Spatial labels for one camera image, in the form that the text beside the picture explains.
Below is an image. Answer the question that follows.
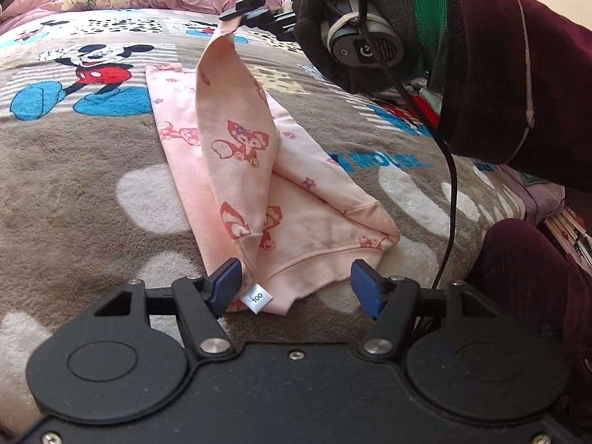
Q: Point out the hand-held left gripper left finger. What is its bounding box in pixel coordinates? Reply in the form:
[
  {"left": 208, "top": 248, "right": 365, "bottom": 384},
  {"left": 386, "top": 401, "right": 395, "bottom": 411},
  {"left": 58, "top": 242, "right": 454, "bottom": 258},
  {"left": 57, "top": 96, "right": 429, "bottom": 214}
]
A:
[{"left": 92, "top": 258, "right": 244, "bottom": 361}]

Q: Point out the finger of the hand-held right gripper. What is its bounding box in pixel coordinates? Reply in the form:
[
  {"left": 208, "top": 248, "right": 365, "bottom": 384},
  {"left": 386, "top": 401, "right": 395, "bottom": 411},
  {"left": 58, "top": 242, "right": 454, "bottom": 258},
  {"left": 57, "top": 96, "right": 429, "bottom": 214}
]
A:
[{"left": 219, "top": 0, "right": 299, "bottom": 41}]

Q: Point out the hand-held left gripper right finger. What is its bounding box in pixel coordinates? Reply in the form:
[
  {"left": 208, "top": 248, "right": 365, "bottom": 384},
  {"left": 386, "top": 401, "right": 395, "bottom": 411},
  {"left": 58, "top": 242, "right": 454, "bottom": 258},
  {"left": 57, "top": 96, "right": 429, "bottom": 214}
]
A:
[{"left": 350, "top": 259, "right": 487, "bottom": 361}]

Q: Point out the pink fox-print garment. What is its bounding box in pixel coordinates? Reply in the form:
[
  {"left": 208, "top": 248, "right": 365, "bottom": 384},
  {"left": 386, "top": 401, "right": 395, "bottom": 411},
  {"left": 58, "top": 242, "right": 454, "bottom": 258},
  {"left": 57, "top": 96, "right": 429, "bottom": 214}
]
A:
[{"left": 144, "top": 14, "right": 401, "bottom": 316}]

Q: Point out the person's right forearm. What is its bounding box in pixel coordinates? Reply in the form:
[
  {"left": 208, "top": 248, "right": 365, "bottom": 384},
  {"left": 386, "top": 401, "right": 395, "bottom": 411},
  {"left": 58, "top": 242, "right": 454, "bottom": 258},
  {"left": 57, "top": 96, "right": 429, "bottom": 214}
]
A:
[{"left": 432, "top": 0, "right": 592, "bottom": 197}]

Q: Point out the person's leg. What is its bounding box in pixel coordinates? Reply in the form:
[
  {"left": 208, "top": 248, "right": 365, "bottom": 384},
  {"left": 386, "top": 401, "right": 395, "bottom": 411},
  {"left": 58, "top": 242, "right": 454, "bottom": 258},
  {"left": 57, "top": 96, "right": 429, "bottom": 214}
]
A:
[{"left": 462, "top": 217, "right": 592, "bottom": 438}]

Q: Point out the printed plush blanket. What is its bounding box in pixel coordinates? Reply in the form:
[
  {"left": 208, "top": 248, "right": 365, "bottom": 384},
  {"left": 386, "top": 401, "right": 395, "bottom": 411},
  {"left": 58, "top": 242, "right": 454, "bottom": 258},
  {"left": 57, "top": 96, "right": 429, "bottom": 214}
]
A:
[{"left": 0, "top": 6, "right": 530, "bottom": 426}]

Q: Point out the stack of boxes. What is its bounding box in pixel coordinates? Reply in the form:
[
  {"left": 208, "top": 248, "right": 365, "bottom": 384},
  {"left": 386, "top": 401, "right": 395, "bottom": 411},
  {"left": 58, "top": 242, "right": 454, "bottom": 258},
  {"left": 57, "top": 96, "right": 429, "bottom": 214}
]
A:
[{"left": 543, "top": 206, "right": 592, "bottom": 271}]

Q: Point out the black cable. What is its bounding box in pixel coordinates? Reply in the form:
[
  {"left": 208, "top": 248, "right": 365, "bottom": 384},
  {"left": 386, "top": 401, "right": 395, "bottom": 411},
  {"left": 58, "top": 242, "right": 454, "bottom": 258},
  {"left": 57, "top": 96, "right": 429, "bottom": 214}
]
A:
[{"left": 324, "top": 0, "right": 460, "bottom": 290}]

